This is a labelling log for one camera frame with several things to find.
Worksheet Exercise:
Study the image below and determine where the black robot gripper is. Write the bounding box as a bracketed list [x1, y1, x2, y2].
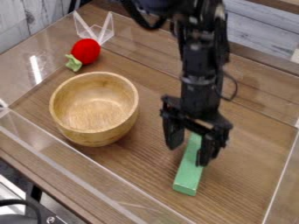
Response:
[159, 94, 235, 168]

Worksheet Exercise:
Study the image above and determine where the green rectangular wooden block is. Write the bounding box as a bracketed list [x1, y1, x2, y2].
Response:
[173, 134, 203, 196]

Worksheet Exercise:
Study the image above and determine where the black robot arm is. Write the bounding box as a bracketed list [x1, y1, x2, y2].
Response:
[121, 0, 233, 166]

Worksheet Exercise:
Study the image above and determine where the brown wooden bowl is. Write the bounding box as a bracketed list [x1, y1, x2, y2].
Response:
[50, 72, 139, 147]

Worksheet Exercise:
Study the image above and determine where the red plush strawberry toy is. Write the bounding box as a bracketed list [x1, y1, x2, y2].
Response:
[66, 38, 102, 72]

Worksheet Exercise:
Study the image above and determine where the clear acrylic front wall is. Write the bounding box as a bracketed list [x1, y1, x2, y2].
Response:
[0, 100, 195, 224]

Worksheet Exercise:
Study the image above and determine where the clear acrylic corner bracket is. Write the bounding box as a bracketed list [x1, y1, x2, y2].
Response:
[73, 11, 115, 45]

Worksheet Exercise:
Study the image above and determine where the black metal table frame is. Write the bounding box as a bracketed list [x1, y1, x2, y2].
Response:
[26, 184, 67, 224]

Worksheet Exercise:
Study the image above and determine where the black cable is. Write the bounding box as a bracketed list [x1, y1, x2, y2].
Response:
[0, 198, 43, 224]

